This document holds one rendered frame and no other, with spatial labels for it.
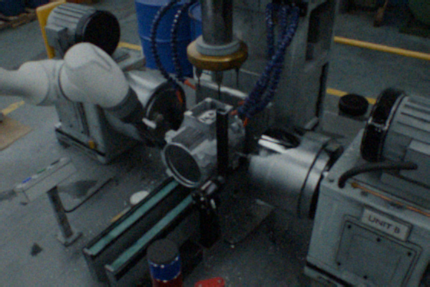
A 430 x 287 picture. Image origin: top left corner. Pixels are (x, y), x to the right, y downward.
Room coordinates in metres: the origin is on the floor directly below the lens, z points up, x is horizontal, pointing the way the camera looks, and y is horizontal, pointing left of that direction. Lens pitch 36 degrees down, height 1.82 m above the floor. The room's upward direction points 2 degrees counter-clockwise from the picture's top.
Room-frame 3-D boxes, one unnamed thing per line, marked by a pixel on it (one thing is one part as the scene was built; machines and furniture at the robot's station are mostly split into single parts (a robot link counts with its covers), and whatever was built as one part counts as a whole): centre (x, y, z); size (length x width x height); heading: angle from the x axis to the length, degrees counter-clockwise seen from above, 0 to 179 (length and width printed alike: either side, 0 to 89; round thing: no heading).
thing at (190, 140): (1.05, 0.02, 1.02); 0.20 x 0.19 x 0.19; 140
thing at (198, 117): (1.08, 0.00, 1.11); 0.12 x 0.11 x 0.07; 140
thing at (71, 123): (1.47, 0.45, 0.99); 0.35 x 0.31 x 0.37; 51
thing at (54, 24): (1.47, 0.51, 1.16); 0.33 x 0.26 x 0.42; 51
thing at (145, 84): (1.32, 0.27, 1.04); 0.37 x 0.25 x 0.25; 51
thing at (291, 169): (0.89, -0.27, 1.04); 0.41 x 0.25 x 0.25; 51
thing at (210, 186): (0.97, -0.13, 0.92); 0.45 x 0.13 x 0.24; 141
